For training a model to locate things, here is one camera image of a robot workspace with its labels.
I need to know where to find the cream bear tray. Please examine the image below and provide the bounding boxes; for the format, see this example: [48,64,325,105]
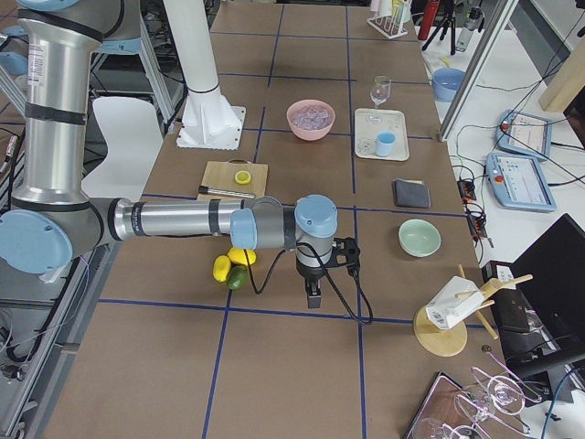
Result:
[354,108,410,162]

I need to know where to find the white rack with cups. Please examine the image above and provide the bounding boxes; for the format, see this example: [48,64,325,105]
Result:
[367,0,411,39]

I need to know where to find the wooden cutting board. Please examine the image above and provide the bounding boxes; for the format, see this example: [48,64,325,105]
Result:
[200,161,269,198]

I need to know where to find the wooden cup stand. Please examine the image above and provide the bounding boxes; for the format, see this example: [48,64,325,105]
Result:
[413,265,533,358]

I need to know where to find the white carton box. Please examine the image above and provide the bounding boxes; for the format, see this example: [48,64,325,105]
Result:
[425,276,484,330]

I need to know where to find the light blue plastic cup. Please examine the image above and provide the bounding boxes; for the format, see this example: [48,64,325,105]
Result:
[375,131,396,157]

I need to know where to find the yellow lemon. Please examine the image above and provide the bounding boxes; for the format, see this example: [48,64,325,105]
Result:
[227,247,257,266]
[212,255,231,283]

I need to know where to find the green ceramic bowl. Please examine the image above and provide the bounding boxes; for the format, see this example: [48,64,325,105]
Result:
[399,219,441,257]

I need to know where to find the steel cylinder rod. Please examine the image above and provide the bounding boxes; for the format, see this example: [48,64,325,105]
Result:
[198,185,256,199]

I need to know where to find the clear ice cubes pile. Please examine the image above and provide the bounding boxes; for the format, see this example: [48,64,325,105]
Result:
[291,105,333,131]

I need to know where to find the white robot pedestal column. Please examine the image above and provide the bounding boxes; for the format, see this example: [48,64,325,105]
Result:
[164,0,246,150]

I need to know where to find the grey folded cloth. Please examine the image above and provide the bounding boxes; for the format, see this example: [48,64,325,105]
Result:
[392,179,431,209]

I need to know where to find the white chair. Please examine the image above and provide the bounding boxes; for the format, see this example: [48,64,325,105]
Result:
[81,96,164,201]

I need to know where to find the black monitor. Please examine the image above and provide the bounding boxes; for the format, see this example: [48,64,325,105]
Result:
[494,213,584,378]

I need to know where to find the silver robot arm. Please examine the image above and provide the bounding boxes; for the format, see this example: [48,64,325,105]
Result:
[1,1,360,308]

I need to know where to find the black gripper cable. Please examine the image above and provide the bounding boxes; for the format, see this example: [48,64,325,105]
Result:
[243,241,375,326]

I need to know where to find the pink bowl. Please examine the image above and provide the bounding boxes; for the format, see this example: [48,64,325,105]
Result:
[286,99,335,141]

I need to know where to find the upper blue teach pendant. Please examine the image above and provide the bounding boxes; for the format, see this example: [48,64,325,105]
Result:
[495,110,552,161]

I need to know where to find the lower blue teach pendant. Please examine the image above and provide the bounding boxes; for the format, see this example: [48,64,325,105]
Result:
[485,153,557,212]

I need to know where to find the green lime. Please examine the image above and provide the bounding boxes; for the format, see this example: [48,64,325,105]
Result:
[226,265,249,291]

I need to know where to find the clear wine glass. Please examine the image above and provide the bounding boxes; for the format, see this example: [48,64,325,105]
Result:
[369,76,391,123]

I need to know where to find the blue teach pendant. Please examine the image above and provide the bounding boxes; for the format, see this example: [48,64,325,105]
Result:
[495,110,552,161]
[485,153,557,212]

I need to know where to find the red bottle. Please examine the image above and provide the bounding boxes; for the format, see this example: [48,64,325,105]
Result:
[418,0,440,41]

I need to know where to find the large blue bowl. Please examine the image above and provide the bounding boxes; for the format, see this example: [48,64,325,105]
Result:
[431,68,465,102]

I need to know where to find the aluminium frame post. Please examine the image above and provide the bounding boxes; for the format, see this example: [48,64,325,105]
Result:
[438,0,518,142]

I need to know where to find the lemon half slice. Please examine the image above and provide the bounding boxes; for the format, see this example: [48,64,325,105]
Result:
[234,169,252,186]

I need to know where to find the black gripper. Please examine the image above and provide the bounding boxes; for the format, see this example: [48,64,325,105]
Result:
[296,235,360,308]

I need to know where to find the hanging wine glasses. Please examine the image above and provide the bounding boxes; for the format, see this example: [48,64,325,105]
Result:
[406,345,542,438]

